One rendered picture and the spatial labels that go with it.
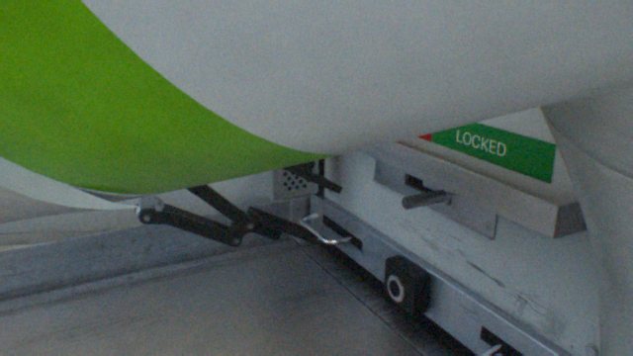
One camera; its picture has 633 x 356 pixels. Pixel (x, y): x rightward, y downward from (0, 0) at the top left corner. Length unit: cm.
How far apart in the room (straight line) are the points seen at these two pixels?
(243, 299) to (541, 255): 38
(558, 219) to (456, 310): 20
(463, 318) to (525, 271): 10
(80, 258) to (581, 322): 61
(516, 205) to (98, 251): 55
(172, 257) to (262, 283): 15
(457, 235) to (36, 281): 54
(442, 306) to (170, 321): 32
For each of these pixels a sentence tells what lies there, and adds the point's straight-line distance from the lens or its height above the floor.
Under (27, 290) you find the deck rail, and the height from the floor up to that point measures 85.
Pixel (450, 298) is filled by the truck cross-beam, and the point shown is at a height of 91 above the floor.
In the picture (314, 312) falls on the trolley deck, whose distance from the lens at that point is 70.
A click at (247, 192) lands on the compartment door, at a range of 94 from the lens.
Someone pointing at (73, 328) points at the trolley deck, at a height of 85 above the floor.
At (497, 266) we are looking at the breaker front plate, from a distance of 57.
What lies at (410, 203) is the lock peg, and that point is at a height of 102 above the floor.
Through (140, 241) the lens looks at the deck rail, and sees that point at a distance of 81.
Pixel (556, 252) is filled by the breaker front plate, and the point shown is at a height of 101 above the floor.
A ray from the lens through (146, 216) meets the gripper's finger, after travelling 48.
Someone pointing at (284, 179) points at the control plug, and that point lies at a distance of 74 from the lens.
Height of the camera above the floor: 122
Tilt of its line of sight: 19 degrees down
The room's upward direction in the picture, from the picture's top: straight up
